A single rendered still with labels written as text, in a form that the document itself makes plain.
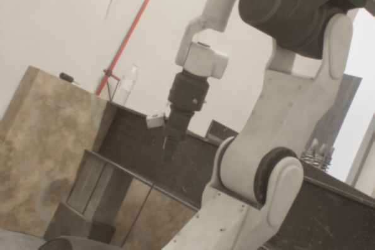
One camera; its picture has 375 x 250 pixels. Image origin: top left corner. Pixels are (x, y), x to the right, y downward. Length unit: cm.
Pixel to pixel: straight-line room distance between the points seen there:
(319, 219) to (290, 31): 69
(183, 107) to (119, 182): 120
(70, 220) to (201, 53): 139
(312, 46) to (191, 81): 29
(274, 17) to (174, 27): 177
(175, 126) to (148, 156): 103
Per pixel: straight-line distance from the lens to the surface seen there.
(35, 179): 264
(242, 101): 335
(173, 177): 227
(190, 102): 140
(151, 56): 292
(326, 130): 954
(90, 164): 267
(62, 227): 265
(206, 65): 139
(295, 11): 127
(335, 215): 178
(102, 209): 255
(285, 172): 130
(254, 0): 127
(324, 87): 137
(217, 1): 138
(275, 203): 131
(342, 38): 137
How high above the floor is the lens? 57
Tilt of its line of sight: 5 degrees up
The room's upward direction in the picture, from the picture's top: 24 degrees clockwise
